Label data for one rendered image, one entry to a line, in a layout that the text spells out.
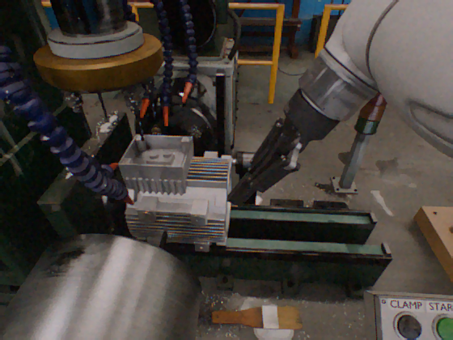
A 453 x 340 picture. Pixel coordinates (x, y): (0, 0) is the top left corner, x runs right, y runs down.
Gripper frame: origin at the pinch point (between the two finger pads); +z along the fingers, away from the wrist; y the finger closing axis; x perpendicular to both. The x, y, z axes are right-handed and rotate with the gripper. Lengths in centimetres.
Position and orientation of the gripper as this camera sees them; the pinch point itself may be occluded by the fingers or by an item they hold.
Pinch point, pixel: (243, 190)
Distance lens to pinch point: 50.1
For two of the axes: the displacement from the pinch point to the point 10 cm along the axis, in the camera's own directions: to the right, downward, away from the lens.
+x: 8.6, 4.1, 2.9
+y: -0.7, 6.6, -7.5
